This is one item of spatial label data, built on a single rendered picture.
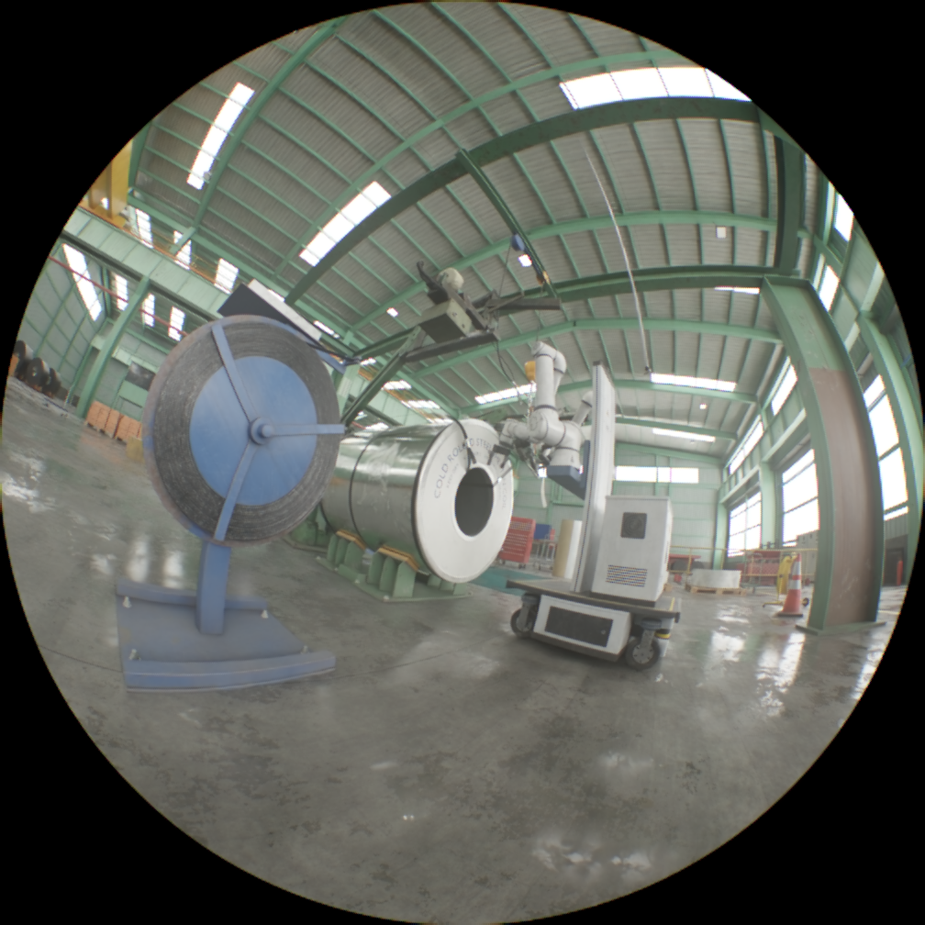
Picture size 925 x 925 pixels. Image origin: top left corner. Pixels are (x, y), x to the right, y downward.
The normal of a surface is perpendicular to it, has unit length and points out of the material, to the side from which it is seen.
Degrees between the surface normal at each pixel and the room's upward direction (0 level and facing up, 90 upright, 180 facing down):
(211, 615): 90
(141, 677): 90
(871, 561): 90
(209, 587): 90
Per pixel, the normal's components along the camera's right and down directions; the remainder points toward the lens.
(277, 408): 0.89, 0.07
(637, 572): -0.66, -0.32
